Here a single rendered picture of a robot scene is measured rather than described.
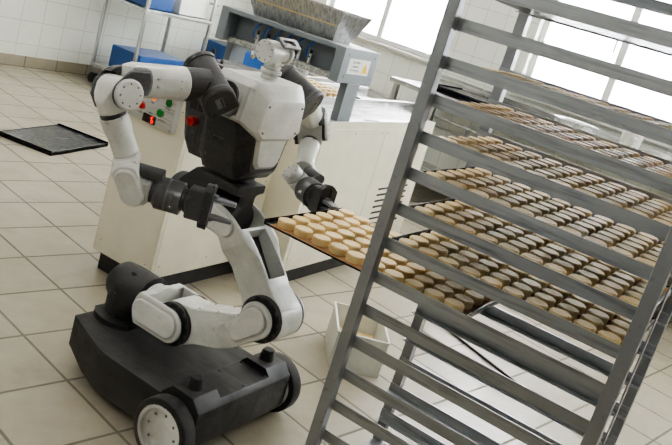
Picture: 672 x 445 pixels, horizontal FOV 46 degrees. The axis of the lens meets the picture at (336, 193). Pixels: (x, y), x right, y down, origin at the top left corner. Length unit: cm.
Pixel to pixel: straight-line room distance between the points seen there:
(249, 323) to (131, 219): 117
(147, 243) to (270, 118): 121
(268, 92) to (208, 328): 75
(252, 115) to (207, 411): 85
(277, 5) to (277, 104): 159
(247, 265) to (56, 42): 544
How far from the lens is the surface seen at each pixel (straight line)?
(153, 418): 243
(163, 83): 209
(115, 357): 258
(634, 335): 175
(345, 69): 361
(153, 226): 331
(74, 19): 765
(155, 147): 327
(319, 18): 371
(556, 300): 197
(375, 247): 192
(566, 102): 177
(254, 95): 225
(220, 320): 248
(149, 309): 261
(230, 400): 248
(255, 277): 237
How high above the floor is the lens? 141
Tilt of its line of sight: 14 degrees down
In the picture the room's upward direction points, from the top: 17 degrees clockwise
